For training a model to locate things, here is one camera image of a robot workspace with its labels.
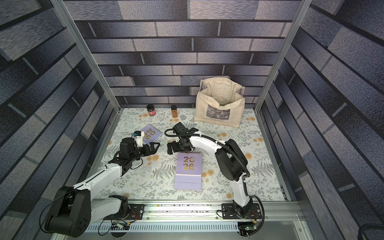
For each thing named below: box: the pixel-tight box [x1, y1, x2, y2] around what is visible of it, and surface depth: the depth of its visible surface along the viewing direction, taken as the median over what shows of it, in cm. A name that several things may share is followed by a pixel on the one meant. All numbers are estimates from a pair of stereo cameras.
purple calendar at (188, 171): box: [174, 151, 202, 191], surface depth 85 cm
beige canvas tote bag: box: [194, 77, 246, 128], surface depth 103 cm
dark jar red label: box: [146, 104, 157, 116], surface depth 115 cm
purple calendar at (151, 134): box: [140, 123, 163, 145], surface depth 105 cm
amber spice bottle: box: [170, 104, 178, 118], surface depth 112 cm
